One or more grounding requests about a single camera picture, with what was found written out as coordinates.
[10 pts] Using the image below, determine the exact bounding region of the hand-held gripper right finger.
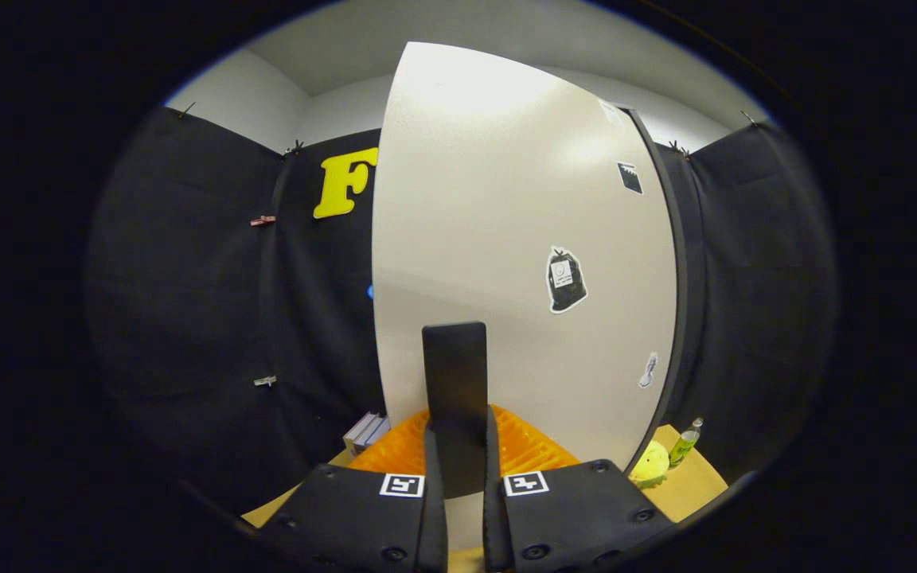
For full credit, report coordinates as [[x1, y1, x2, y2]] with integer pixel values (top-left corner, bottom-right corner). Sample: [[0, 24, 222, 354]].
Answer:
[[484, 404, 674, 573]]

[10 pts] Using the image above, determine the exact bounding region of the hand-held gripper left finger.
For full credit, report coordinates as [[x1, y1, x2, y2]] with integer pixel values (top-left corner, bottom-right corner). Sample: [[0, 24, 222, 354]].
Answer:
[[256, 407, 449, 573]]

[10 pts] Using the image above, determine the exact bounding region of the black door handle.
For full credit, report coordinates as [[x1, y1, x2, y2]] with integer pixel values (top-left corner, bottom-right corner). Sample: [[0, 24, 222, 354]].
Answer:
[[422, 322, 489, 499]]

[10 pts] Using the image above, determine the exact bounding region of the dark grey shoe cabinet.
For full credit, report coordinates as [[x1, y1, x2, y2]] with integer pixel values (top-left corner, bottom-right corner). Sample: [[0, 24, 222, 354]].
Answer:
[[622, 106, 692, 472]]

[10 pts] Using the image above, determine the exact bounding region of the beige shoe cabinet door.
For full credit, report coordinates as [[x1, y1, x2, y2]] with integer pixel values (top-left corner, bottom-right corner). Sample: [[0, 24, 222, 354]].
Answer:
[[371, 41, 679, 552]]

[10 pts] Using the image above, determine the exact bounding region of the white and pink book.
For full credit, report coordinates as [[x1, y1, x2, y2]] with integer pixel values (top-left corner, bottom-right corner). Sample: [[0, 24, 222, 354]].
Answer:
[[343, 411, 380, 451]]

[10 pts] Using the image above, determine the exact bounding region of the yellow plush toy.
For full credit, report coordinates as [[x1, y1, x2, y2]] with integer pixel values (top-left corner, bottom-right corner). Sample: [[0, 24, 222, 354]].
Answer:
[[629, 440, 671, 489]]

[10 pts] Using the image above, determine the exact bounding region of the green drink bottle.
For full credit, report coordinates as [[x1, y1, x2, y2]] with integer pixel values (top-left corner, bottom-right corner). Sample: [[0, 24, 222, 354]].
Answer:
[[669, 418, 704, 470]]

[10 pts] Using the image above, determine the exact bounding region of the black backdrop cloth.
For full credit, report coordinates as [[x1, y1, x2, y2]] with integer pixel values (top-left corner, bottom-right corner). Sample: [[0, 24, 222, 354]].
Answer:
[[84, 103, 838, 518]]

